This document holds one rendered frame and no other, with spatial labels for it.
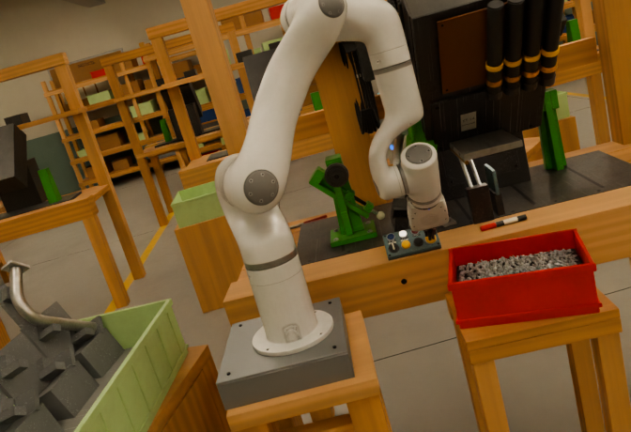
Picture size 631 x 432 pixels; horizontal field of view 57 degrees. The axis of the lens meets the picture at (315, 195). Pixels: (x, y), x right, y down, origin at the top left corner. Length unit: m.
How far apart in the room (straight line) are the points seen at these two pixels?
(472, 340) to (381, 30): 0.72
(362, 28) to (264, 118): 0.30
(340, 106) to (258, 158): 1.00
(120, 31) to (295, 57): 10.90
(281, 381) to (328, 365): 0.10
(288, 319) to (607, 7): 1.57
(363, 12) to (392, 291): 0.77
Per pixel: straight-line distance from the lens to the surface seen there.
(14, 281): 1.66
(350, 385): 1.23
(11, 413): 1.45
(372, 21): 1.31
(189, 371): 1.64
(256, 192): 1.13
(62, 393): 1.55
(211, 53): 2.14
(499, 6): 1.48
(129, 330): 1.75
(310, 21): 1.19
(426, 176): 1.35
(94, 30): 12.19
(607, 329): 1.46
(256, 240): 1.22
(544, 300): 1.40
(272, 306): 1.26
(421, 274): 1.64
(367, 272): 1.62
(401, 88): 1.32
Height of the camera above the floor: 1.51
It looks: 14 degrees down
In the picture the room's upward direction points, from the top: 16 degrees counter-clockwise
